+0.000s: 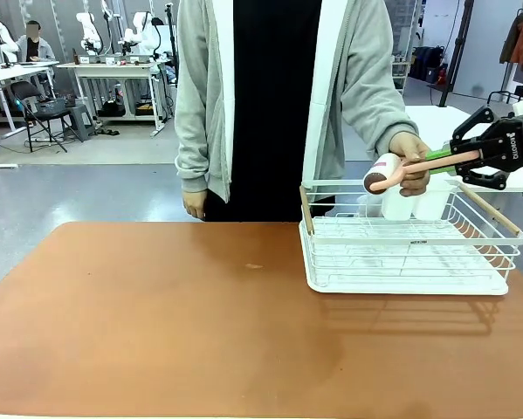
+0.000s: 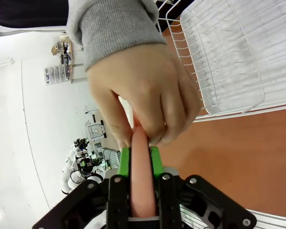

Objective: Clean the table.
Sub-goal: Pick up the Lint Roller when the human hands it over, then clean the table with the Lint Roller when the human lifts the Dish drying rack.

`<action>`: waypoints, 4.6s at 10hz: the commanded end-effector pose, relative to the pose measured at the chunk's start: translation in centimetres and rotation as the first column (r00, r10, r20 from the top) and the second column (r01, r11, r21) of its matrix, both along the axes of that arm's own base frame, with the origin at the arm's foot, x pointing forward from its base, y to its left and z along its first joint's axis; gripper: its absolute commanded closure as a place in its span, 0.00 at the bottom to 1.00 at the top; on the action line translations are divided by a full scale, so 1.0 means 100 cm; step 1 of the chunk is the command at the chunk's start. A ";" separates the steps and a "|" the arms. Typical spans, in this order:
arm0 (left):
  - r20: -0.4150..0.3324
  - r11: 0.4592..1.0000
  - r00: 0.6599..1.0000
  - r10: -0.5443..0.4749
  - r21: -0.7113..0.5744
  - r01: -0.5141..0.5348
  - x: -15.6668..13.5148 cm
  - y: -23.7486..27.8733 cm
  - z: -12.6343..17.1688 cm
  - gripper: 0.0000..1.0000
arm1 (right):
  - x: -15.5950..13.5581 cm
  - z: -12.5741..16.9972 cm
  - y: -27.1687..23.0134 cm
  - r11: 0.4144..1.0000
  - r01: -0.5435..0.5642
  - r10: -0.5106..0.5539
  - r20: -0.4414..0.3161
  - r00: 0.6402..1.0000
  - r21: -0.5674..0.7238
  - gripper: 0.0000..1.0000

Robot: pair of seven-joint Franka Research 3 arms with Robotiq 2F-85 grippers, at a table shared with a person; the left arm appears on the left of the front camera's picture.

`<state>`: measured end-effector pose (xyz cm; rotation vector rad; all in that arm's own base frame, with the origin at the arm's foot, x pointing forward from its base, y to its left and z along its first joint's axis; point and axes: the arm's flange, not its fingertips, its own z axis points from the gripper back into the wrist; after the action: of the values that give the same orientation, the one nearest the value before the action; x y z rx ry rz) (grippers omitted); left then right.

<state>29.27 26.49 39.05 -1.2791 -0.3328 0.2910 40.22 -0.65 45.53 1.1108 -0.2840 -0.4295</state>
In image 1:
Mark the black folding chair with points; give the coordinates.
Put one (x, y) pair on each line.
(36, 113)

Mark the person's right hand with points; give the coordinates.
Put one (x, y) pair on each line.
(195, 205)

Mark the person's right forearm grey sleeve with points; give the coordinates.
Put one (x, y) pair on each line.
(195, 122)

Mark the person torso grey hoodie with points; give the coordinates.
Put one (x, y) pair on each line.
(270, 109)

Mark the black box on chair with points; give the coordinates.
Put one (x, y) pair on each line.
(52, 106)

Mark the person's left forearm grey sleeve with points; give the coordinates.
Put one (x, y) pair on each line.
(374, 105)

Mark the person's left hand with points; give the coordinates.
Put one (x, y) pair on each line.
(411, 153)

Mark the grey plastic stool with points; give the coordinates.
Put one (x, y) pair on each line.
(80, 120)

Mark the black bag under workbench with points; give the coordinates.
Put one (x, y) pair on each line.
(112, 108)

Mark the seated person in background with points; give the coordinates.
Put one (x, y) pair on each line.
(35, 46)

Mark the white rack drip tray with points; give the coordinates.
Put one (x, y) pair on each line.
(409, 286)

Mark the red fire extinguisher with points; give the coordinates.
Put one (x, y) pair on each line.
(442, 75)

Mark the white workbench with robots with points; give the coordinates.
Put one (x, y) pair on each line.
(112, 70)

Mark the black backpack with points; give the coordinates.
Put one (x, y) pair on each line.
(427, 63)

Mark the white cutlery holder cup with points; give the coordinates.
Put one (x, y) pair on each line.
(414, 205)

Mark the white side table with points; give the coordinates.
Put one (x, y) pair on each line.
(435, 122)

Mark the white desk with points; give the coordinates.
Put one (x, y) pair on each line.
(8, 74)

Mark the black stand pole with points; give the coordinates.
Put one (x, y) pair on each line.
(457, 52)

